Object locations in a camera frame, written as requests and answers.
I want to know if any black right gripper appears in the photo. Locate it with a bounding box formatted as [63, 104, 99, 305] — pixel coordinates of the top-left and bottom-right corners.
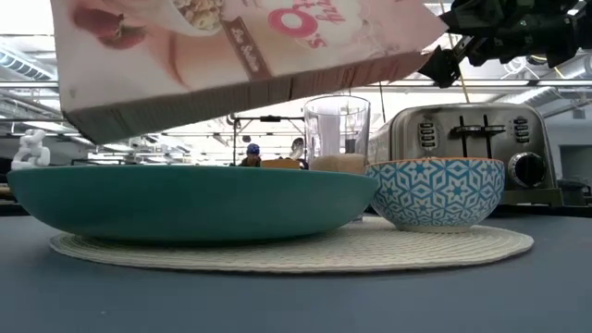
[418, 0, 582, 89]

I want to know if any blue patterned bowl orange inside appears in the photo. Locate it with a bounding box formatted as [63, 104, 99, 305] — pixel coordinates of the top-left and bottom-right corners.
[364, 156, 506, 233]

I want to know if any pink strawberry yogurt cereal box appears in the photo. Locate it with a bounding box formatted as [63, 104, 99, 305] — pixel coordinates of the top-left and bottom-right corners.
[49, 0, 449, 145]

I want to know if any silver four-slot toaster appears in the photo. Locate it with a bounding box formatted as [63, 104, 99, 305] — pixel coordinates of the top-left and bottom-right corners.
[367, 102, 565, 208]

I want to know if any clear drinking glass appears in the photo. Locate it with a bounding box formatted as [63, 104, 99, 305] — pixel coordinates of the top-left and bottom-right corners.
[302, 94, 372, 177]

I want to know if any silver round object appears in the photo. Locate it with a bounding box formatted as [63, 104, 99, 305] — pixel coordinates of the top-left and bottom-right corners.
[289, 137, 306, 161]

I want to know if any black computer box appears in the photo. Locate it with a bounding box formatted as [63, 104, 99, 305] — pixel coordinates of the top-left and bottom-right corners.
[557, 179, 592, 207]

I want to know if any black metal stand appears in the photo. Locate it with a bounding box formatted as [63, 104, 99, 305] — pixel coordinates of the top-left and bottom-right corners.
[229, 113, 306, 167]

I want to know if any person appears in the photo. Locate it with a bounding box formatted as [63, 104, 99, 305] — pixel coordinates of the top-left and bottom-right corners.
[238, 142, 264, 167]

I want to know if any cream round woven placemat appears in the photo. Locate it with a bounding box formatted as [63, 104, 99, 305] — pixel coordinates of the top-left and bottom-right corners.
[49, 216, 535, 273]

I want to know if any green round plate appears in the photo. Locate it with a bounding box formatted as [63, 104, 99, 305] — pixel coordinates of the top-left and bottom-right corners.
[6, 165, 379, 241]

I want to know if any white figurine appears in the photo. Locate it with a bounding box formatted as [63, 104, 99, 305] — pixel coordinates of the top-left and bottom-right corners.
[10, 129, 51, 171]

